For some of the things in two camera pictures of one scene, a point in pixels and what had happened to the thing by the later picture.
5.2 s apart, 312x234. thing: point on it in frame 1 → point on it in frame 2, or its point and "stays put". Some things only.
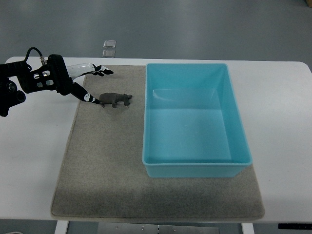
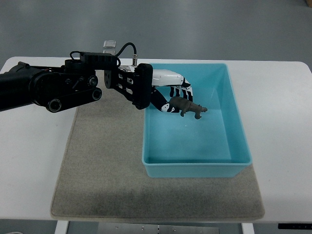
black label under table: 302,226 stays put
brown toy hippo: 113,98 → 183,104
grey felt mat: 103,177 stays put
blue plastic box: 192,127 stays put
